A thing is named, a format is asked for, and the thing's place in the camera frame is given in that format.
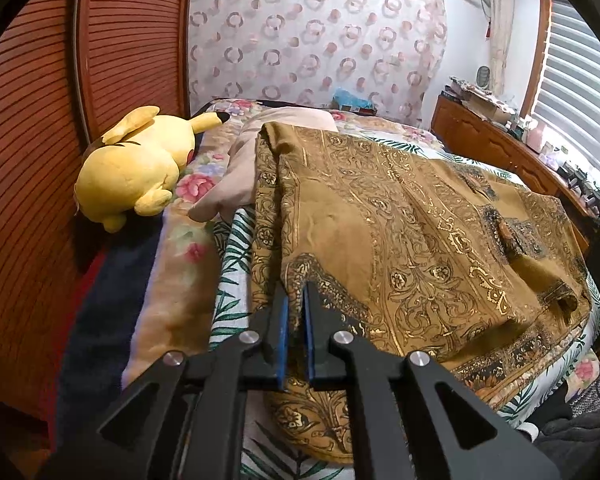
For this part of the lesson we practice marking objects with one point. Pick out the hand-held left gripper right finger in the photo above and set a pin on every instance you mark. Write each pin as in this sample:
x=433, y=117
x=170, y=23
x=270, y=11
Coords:
x=308, y=345

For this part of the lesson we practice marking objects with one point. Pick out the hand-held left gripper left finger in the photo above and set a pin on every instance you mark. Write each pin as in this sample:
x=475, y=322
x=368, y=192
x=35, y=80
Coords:
x=281, y=345

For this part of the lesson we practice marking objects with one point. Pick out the brown gold patterned shirt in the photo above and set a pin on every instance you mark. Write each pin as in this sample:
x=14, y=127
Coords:
x=405, y=220

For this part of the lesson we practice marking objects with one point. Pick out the floral blanket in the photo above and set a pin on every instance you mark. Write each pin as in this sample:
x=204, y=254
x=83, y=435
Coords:
x=190, y=280

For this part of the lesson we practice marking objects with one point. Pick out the beige pillow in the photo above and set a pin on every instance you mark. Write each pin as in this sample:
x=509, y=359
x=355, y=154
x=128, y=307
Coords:
x=230, y=180

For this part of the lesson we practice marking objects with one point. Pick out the dark blue bed sheet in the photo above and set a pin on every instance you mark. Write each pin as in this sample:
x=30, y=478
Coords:
x=105, y=310

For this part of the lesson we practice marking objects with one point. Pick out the yellow plush toy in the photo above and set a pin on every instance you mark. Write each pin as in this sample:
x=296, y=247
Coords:
x=130, y=170

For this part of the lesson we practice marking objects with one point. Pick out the blue packet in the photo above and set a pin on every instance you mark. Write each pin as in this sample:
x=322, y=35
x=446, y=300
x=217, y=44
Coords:
x=352, y=100

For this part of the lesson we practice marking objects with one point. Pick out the wooden cabinet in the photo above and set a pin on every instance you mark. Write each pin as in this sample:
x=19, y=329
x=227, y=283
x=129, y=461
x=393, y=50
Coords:
x=485, y=135

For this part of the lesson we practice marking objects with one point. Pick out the dark grey cloth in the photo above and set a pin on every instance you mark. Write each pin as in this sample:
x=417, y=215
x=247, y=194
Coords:
x=580, y=430

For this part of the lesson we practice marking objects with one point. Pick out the pile of papers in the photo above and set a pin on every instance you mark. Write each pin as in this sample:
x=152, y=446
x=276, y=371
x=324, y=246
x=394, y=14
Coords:
x=475, y=97

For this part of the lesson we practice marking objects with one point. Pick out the wooden louvred wardrobe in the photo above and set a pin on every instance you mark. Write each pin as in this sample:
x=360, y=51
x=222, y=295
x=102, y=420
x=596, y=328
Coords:
x=35, y=160

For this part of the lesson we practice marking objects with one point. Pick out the pink container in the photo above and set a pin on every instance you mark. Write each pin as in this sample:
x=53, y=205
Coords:
x=536, y=136

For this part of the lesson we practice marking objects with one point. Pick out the circle patterned lace curtain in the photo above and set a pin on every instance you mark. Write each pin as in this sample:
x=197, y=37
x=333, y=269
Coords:
x=320, y=35

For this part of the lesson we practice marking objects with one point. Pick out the black devices on cabinet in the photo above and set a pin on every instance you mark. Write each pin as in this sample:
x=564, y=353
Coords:
x=582, y=187

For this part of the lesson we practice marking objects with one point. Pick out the narrow beige curtain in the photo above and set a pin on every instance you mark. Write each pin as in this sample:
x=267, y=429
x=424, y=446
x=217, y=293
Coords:
x=501, y=25

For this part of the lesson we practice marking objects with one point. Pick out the white window blinds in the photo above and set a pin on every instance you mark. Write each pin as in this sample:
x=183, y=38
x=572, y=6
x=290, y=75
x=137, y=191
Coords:
x=580, y=75

